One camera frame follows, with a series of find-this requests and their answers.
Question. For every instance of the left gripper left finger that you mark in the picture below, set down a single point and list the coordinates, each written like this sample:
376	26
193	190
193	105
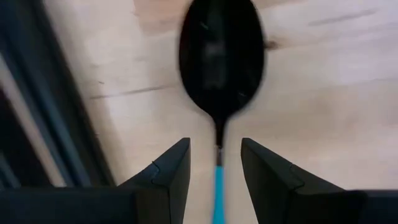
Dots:
168	186

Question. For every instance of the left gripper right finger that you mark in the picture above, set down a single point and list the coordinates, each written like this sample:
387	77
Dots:
270	180

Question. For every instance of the black aluminium table frame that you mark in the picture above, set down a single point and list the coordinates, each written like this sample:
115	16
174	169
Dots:
56	102

